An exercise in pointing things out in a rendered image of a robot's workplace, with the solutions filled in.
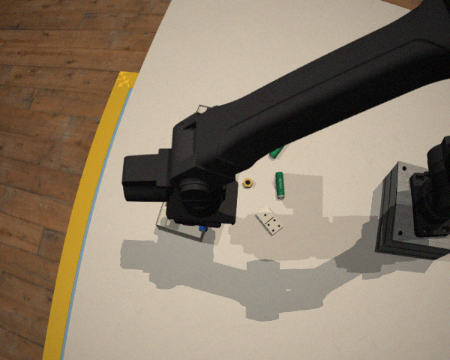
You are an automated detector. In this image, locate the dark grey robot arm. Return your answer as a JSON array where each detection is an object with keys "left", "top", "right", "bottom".
[{"left": 121, "top": 0, "right": 450, "bottom": 238}]

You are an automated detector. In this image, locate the white domino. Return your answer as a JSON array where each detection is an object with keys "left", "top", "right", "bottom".
[{"left": 256, "top": 206, "right": 283, "bottom": 235}]

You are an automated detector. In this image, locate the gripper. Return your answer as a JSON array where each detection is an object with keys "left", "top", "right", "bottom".
[{"left": 166, "top": 181, "right": 239, "bottom": 228}]

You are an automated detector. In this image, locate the green aa battery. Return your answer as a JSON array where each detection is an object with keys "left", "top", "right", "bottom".
[
  {"left": 269, "top": 146, "right": 283, "bottom": 159},
  {"left": 275, "top": 172, "right": 285, "bottom": 199}
]

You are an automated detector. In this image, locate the brass hex nut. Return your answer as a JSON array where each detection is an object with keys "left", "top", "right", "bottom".
[{"left": 243, "top": 178, "right": 253, "bottom": 188}]

